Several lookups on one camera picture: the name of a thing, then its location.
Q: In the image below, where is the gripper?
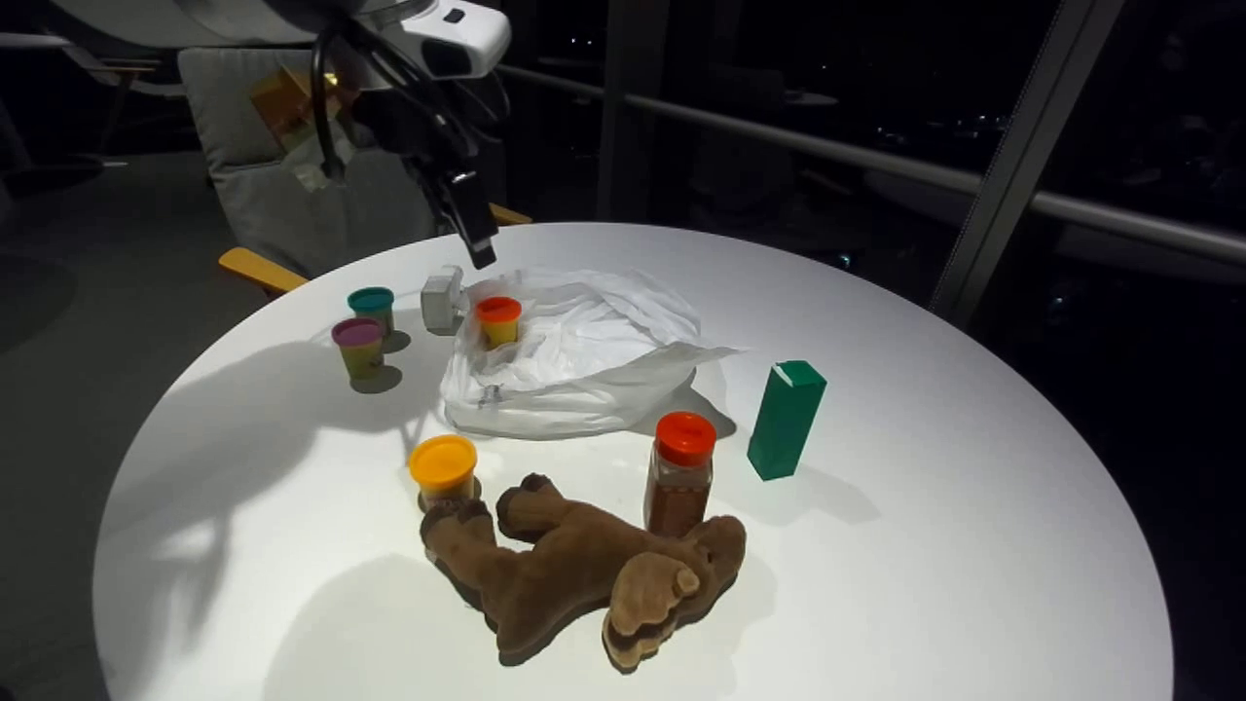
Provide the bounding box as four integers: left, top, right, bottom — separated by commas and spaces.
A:
350, 86, 499, 272

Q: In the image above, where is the small white power adapter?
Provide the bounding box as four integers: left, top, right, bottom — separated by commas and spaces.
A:
420, 265, 467, 335

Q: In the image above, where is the dough tub with orange lid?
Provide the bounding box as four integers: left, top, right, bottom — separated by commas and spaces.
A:
475, 296, 524, 351

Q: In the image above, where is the dough tub with teal lid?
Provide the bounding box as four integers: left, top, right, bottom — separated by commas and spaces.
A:
347, 286, 396, 338

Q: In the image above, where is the dough tub with purple lid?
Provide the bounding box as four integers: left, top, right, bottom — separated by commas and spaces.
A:
331, 317, 387, 382

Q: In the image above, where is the white plastic bag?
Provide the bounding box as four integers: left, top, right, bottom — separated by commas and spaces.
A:
440, 268, 743, 441

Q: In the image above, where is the grey chair with wooden arms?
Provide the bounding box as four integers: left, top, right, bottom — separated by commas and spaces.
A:
177, 47, 534, 297

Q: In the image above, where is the yellow booklet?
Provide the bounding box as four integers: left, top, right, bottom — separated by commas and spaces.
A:
249, 66, 342, 149

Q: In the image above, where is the dough tub with yellow lid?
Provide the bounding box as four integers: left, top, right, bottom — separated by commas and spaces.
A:
408, 434, 480, 513

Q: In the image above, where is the spice jar with red lid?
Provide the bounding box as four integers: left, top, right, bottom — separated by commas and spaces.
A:
642, 411, 719, 539

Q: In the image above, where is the brown plush toy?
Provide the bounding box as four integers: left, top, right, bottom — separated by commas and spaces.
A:
420, 473, 749, 676

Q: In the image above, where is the green rectangular box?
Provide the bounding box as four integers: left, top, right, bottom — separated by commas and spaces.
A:
747, 360, 828, 482

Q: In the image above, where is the grey metal railing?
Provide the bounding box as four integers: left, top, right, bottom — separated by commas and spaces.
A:
498, 62, 1246, 266

